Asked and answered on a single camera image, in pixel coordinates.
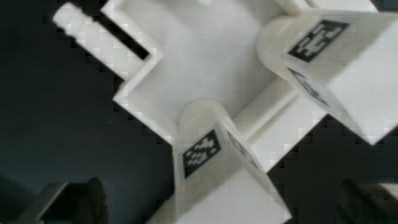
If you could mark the white chair leg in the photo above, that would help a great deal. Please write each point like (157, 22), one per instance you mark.
(224, 193)
(329, 49)

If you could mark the white chair seat plate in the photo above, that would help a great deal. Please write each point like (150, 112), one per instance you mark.
(198, 34)

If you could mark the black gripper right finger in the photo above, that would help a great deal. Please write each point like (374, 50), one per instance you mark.
(368, 203)

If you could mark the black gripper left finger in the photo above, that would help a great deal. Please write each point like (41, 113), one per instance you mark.
(70, 204)

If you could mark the white peg leg behind seat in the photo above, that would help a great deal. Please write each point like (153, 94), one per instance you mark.
(97, 40)

